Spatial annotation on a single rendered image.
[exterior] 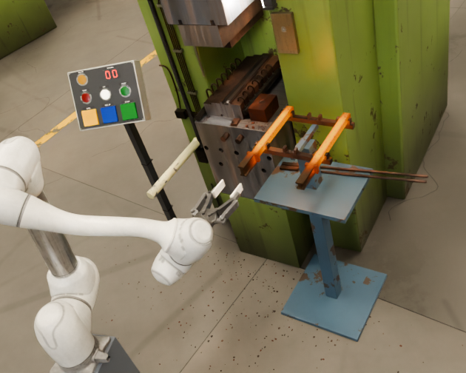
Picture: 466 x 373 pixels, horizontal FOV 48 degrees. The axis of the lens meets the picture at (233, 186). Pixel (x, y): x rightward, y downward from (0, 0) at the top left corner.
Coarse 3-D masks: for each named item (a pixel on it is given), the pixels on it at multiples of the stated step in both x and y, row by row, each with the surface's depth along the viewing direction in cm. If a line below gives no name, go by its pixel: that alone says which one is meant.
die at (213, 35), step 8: (256, 0) 223; (248, 8) 219; (256, 8) 224; (240, 16) 215; (248, 16) 220; (184, 24) 212; (192, 24) 209; (232, 24) 211; (240, 24) 216; (184, 32) 214; (192, 32) 212; (200, 32) 210; (208, 32) 208; (216, 32) 205; (224, 32) 208; (232, 32) 212; (184, 40) 217; (192, 40) 215; (200, 40) 212; (208, 40) 210; (216, 40) 208; (224, 40) 209
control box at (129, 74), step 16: (112, 64) 240; (128, 64) 239; (96, 80) 243; (112, 80) 242; (128, 80) 240; (80, 96) 247; (96, 96) 245; (112, 96) 244; (128, 96) 242; (144, 96) 245; (80, 112) 248; (144, 112) 243; (80, 128) 250; (96, 128) 249
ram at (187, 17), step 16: (160, 0) 209; (176, 0) 205; (192, 0) 201; (208, 0) 197; (224, 0) 195; (240, 0) 204; (176, 16) 210; (192, 16) 206; (208, 16) 202; (224, 16) 198
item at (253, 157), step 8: (288, 112) 207; (280, 120) 204; (272, 128) 201; (280, 128) 203; (264, 136) 198; (272, 136) 199; (264, 144) 195; (248, 152) 192; (256, 152) 191; (248, 160) 188; (256, 160) 192; (240, 168) 187; (248, 168) 190
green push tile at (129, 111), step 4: (124, 104) 242; (128, 104) 242; (132, 104) 242; (124, 108) 243; (128, 108) 242; (132, 108) 242; (136, 108) 243; (124, 112) 243; (128, 112) 243; (132, 112) 243; (136, 112) 242; (124, 116) 244; (128, 116) 243; (132, 116) 243; (136, 116) 243; (124, 120) 244
